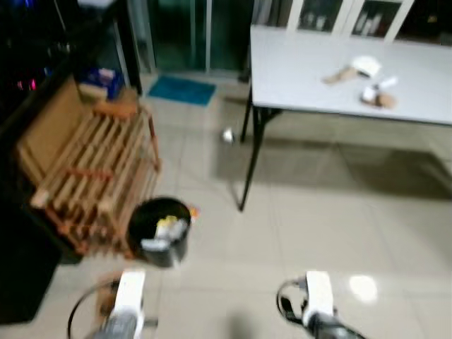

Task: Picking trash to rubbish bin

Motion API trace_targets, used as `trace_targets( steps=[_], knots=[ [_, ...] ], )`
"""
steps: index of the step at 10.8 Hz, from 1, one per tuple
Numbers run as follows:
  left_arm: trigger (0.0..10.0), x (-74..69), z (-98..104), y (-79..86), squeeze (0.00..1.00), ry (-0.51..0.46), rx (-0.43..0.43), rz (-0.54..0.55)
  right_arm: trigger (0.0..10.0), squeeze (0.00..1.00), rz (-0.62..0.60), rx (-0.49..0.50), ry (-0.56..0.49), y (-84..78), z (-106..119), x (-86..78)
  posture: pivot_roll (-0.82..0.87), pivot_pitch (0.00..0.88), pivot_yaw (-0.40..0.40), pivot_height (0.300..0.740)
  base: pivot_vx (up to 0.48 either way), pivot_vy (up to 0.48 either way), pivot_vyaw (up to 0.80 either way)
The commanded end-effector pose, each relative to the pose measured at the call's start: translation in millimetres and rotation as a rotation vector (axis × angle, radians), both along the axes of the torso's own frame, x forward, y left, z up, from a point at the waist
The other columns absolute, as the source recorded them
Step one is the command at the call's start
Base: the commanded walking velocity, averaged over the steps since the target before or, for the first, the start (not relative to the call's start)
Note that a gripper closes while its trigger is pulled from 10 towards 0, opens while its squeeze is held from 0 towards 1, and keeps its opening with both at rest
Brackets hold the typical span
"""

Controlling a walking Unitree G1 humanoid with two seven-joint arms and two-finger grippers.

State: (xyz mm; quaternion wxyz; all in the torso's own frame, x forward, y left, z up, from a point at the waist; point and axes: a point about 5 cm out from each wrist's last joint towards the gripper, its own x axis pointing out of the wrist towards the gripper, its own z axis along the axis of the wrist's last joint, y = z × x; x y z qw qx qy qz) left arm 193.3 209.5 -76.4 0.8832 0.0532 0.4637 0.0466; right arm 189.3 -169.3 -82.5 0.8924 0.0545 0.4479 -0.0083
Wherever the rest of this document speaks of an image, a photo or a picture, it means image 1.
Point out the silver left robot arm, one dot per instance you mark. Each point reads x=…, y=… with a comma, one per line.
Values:
x=120, y=326

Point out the black round rubbish bin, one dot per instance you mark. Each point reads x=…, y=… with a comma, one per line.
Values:
x=169, y=254

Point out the white plastic trash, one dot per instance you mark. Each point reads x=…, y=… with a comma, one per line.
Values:
x=155, y=245

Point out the small brown paper scrap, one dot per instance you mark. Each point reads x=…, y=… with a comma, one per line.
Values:
x=387, y=101

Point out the white plastic wrapper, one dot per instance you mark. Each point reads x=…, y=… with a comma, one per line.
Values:
x=369, y=92

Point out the white table with black legs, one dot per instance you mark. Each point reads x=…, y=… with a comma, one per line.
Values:
x=304, y=78

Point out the white glass door cabinet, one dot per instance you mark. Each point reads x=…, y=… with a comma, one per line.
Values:
x=346, y=18

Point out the red yellow snack wrapper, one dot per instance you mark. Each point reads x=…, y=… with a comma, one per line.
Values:
x=193, y=211

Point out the teal floor mat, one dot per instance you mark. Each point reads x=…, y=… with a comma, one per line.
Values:
x=182, y=90

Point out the glass sliding door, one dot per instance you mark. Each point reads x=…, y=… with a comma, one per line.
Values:
x=183, y=35

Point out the blue printed box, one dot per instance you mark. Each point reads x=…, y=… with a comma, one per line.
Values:
x=106, y=76

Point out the wooden slatted shoe rack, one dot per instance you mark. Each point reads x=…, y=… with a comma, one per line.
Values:
x=92, y=173

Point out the large flat cardboard box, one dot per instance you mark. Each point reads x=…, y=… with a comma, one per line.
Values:
x=49, y=131

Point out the black bag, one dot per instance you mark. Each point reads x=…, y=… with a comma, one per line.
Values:
x=25, y=268

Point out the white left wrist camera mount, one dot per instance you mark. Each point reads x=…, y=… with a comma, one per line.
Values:
x=131, y=289

